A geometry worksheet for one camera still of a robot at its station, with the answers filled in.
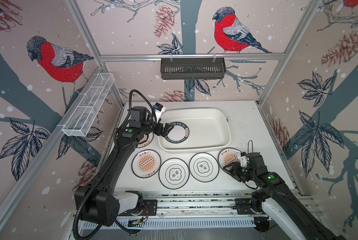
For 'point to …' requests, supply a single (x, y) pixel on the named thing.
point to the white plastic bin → (195, 129)
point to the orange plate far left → (145, 141)
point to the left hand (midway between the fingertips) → (165, 121)
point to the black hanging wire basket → (192, 68)
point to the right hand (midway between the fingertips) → (224, 171)
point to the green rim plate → (179, 133)
